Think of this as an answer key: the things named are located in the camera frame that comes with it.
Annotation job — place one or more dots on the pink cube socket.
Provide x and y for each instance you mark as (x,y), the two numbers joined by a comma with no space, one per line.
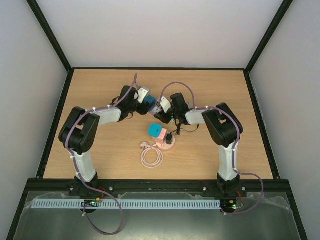
(162,136)

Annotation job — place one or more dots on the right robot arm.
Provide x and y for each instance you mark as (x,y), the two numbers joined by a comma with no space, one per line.
(223,126)

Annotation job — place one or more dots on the purple power strip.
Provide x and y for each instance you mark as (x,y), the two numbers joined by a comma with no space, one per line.
(155,110)

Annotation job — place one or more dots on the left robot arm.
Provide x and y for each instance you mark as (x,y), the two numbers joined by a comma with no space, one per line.
(79,130)

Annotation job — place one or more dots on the pink round socket base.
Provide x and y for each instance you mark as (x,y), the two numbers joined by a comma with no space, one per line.
(165,146)

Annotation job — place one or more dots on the black charger plug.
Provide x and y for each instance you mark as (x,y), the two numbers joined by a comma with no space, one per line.
(169,139)

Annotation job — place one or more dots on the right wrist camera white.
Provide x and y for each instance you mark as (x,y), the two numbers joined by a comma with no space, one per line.
(164,103)

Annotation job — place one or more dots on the black frame rail front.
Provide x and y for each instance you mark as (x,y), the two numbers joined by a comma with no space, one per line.
(204,188)

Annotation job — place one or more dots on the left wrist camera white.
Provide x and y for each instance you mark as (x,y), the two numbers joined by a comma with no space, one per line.
(142,92)

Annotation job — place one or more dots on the dark blue cube adapter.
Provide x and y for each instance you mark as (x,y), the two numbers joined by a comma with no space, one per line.
(150,100)

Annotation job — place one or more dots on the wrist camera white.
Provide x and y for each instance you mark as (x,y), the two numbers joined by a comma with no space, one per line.
(142,92)
(164,103)

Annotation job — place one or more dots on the light blue cube adapter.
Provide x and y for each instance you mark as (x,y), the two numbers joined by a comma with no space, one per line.
(155,130)

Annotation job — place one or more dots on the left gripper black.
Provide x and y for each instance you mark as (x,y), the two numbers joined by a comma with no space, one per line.
(145,109)

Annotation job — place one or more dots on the light blue cable duct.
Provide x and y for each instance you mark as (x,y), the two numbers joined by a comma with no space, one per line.
(127,204)

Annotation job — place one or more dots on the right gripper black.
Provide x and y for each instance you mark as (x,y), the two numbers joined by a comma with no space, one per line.
(162,116)

